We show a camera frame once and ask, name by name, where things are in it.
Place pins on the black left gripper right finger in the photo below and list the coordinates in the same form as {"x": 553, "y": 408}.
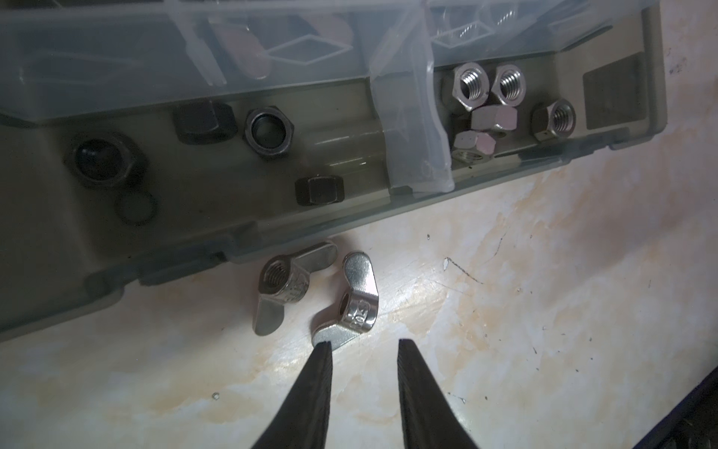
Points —
{"x": 427, "y": 418}

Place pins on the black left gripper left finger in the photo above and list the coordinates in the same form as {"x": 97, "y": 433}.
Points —
{"x": 302, "y": 420}

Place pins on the silver wing nut pair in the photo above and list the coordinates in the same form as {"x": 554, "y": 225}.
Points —
{"x": 359, "y": 306}

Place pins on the black hex nut pair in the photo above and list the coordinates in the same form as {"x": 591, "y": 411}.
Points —
{"x": 204, "y": 122}
{"x": 319, "y": 190}

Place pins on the dark hex nut shiny rim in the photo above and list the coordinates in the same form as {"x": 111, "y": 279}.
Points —
{"x": 269, "y": 132}

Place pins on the silver hex nut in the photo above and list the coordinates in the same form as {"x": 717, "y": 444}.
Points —
{"x": 509, "y": 86}
{"x": 469, "y": 88}
{"x": 554, "y": 121}

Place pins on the black hex nut lone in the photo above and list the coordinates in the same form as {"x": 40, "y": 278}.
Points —
{"x": 106, "y": 160}

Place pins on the silver wing nut far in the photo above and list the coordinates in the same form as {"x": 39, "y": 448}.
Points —
{"x": 285, "y": 279}

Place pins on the green transparent organizer box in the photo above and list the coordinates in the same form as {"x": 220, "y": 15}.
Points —
{"x": 365, "y": 83}

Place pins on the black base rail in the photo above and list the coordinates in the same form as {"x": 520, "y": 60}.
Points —
{"x": 691, "y": 424}

